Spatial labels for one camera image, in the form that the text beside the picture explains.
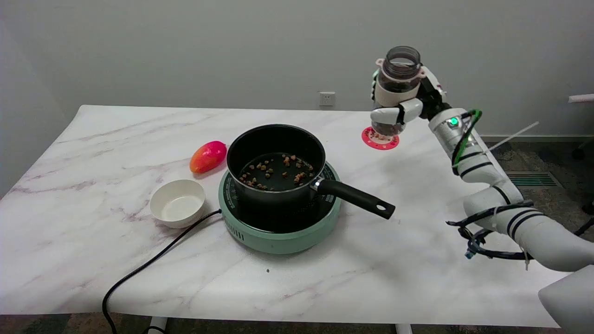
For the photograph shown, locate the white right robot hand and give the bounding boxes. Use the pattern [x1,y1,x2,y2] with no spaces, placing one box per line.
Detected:
[370,67,451,124]

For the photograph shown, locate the clear plastic pellet bottle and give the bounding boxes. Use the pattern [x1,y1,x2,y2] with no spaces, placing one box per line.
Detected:
[371,45,424,136]

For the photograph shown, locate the black soup pot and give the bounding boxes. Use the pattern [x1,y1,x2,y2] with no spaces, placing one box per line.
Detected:
[226,124,396,220]

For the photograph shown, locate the pink round coaster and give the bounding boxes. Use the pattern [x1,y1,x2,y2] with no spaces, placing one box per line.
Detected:
[362,126,400,151]

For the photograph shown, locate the white zip tie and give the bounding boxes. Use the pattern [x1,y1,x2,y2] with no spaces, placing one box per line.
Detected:
[483,122,540,154]

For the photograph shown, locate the floor vent grille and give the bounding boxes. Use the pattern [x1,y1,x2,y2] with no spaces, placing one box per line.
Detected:
[505,171,562,188]

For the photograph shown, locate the brown food pellets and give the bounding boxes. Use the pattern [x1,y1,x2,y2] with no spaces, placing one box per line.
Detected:
[239,154,315,192]

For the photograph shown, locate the green induction cooker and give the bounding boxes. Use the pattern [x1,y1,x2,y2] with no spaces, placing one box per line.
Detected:
[218,160,342,255]

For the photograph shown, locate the red orange mango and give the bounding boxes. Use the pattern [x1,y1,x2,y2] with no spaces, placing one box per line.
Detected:
[189,141,228,174]

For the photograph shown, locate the white bowl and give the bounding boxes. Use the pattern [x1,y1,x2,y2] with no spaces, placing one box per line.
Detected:
[149,179,206,229]

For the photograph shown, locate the green robot cable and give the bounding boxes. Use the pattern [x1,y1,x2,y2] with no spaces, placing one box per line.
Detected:
[452,109,483,167]

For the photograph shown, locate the black robot cable loops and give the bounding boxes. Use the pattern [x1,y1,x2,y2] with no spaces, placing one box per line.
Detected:
[446,199,594,260]

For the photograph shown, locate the black power cord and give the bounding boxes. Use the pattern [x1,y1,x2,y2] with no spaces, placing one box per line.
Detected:
[102,209,223,334]

